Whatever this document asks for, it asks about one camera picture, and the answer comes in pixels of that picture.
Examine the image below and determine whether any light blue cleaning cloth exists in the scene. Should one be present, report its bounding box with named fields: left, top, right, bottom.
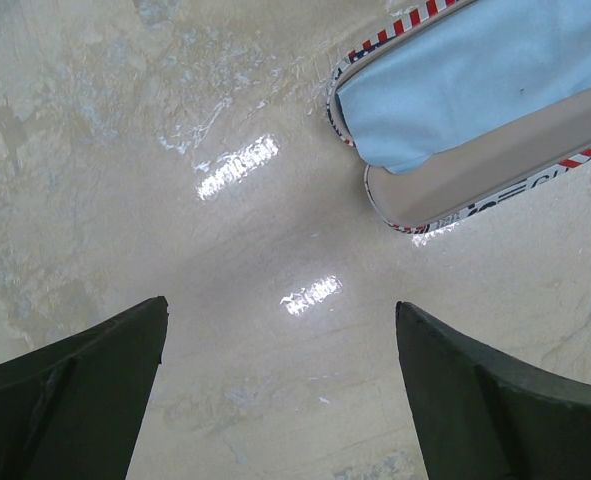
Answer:
left=336, top=0, right=591, bottom=174

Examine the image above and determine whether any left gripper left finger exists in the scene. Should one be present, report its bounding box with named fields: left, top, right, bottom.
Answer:
left=0, top=296, right=168, bottom=479

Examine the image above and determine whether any patterned sunglasses case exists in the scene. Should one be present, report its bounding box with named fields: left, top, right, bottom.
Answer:
left=326, top=1, right=591, bottom=234

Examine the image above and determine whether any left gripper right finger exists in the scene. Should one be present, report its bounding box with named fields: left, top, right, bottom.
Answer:
left=396, top=302, right=591, bottom=479

